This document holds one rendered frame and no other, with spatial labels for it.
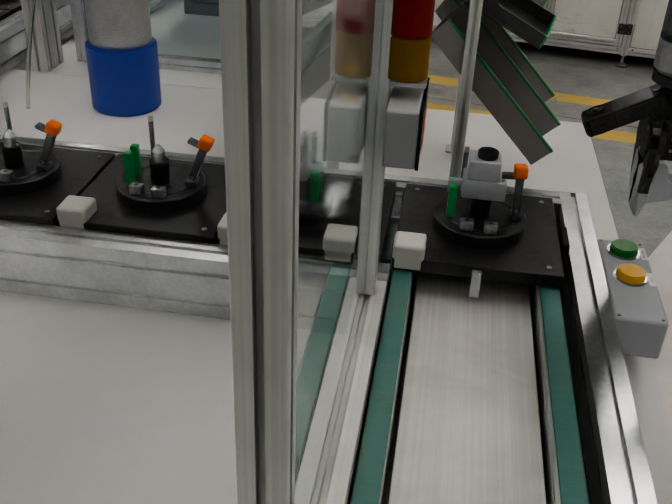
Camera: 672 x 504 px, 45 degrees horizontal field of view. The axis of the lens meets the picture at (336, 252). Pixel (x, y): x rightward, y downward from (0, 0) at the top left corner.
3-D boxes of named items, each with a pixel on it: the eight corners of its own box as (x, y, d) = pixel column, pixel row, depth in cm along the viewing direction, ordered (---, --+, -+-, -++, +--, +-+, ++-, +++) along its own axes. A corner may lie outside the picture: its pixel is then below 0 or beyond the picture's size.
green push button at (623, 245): (633, 251, 123) (636, 239, 122) (637, 265, 120) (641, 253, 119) (606, 248, 124) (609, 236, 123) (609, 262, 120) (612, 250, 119)
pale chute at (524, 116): (540, 137, 150) (561, 123, 148) (531, 165, 140) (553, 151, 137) (446, 15, 145) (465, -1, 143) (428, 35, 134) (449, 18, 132)
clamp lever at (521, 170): (522, 209, 123) (528, 163, 119) (522, 215, 121) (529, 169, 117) (498, 207, 124) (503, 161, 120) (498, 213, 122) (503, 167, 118)
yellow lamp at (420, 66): (428, 70, 97) (433, 29, 94) (426, 84, 92) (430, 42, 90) (386, 66, 97) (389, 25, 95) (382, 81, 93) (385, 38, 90)
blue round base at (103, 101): (170, 95, 196) (166, 33, 188) (147, 120, 183) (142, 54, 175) (108, 89, 198) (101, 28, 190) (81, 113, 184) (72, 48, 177)
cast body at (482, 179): (504, 189, 123) (510, 146, 119) (504, 202, 119) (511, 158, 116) (448, 183, 124) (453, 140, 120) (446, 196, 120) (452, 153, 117)
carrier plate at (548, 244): (550, 208, 134) (553, 197, 133) (562, 289, 114) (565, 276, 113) (405, 193, 137) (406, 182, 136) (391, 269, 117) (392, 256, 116)
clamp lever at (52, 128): (52, 162, 132) (63, 123, 128) (47, 167, 130) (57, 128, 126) (31, 152, 131) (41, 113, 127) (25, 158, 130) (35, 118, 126)
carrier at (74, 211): (253, 178, 140) (252, 108, 134) (214, 249, 120) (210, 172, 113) (118, 164, 143) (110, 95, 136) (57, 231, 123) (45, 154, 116)
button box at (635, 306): (634, 276, 127) (644, 241, 124) (658, 360, 109) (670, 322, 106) (588, 270, 128) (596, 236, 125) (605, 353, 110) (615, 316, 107)
